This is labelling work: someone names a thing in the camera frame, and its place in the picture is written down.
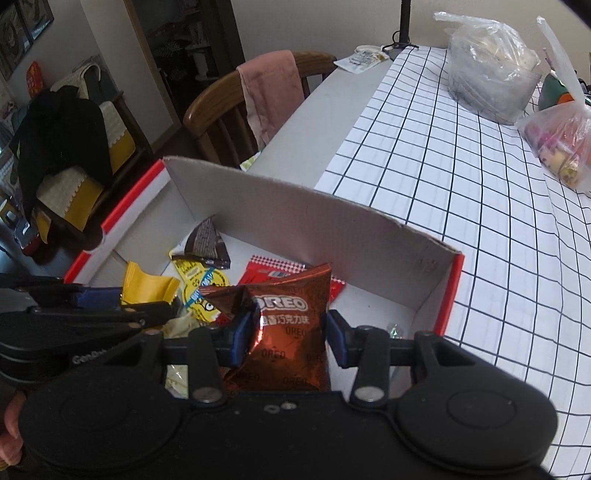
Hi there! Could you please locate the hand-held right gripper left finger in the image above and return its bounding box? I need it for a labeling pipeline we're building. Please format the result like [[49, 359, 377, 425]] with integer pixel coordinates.
[[104, 309, 263, 407]]

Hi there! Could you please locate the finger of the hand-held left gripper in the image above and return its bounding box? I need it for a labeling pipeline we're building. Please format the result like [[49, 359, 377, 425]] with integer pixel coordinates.
[[0, 273, 124, 311], [0, 301, 175, 342]]

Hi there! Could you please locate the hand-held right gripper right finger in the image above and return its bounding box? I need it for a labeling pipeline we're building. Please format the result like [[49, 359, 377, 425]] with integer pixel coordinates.
[[325, 309, 481, 409]]

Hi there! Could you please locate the brown foil snack bag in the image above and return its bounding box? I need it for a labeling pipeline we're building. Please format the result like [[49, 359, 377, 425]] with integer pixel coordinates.
[[198, 262, 334, 394]]

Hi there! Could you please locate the yellow snack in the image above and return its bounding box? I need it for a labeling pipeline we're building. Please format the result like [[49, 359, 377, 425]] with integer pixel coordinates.
[[121, 261, 182, 306]]

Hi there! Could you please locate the cream snack packet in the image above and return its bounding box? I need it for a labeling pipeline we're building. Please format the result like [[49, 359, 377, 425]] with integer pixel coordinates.
[[159, 314, 213, 398]]

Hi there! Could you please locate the red snack bag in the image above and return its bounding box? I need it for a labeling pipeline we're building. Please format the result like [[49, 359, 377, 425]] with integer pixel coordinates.
[[238, 255, 347, 303]]

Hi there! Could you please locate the yellow cartoon jelly packet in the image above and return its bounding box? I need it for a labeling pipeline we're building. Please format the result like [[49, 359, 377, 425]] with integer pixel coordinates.
[[170, 255, 232, 324]]

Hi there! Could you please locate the dark brown triangular snack packet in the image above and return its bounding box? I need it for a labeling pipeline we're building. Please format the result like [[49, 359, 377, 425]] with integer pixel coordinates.
[[185, 216, 232, 270]]

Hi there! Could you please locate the red and white cardboard box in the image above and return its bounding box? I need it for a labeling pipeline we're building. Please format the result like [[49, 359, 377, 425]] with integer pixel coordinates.
[[64, 156, 463, 398]]

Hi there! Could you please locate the person's left hand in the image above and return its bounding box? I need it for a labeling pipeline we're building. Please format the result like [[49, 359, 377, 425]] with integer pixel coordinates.
[[0, 392, 25, 469]]

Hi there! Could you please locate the chair with yellow cushion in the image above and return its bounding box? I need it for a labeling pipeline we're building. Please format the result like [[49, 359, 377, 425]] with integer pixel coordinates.
[[34, 62, 141, 245]]

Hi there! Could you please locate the black jacket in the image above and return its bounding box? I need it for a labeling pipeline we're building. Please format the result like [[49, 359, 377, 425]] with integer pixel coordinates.
[[10, 85, 115, 217]]

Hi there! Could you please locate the white checked tablecloth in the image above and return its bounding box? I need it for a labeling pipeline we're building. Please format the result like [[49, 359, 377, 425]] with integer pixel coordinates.
[[314, 44, 591, 464]]

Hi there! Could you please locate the wooden chair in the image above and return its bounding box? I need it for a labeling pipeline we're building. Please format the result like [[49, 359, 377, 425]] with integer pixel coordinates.
[[184, 51, 338, 168]]

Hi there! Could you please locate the pink towel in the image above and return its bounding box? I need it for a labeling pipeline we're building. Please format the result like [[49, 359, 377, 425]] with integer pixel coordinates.
[[236, 50, 306, 147]]

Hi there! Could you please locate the white paper packet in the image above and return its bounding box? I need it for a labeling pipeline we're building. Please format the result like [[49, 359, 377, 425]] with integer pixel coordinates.
[[333, 45, 391, 73]]

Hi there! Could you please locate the pink plastic bag of sweets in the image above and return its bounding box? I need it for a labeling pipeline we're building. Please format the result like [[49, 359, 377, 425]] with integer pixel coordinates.
[[516, 16, 591, 197]]

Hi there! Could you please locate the clear plastic bag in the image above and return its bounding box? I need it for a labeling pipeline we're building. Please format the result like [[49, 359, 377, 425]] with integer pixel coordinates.
[[433, 11, 544, 126]]

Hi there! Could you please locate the silver desk lamp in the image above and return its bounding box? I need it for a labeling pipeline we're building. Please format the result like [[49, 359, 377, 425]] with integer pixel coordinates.
[[381, 0, 420, 52]]

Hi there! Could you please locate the green and orange box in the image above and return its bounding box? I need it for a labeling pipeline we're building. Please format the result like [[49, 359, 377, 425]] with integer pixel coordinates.
[[538, 71, 578, 112]]

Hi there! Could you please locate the red wall ornament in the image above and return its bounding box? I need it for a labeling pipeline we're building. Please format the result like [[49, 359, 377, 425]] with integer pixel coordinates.
[[25, 61, 44, 97]]

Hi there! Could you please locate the framed wall picture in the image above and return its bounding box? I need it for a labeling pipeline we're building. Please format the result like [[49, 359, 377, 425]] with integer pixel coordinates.
[[0, 0, 55, 81]]

